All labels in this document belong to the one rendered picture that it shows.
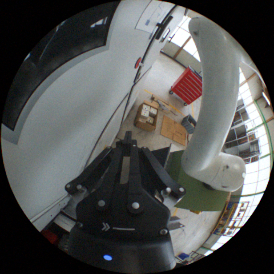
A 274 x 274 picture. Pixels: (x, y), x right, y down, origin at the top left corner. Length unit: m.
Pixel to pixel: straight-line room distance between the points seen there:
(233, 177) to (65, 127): 0.44
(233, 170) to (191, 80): 2.08
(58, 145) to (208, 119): 0.30
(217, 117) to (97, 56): 0.25
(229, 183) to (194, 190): 0.26
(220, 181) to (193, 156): 0.14
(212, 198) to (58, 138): 0.65
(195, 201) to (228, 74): 0.54
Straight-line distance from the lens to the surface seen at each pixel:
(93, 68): 0.16
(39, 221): 0.30
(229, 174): 0.33
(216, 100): 0.20
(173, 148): 0.62
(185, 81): 2.24
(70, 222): 0.44
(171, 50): 7.44
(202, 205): 0.57
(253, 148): 5.03
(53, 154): 0.16
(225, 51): 0.21
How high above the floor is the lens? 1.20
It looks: 66 degrees down
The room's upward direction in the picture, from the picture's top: 49 degrees clockwise
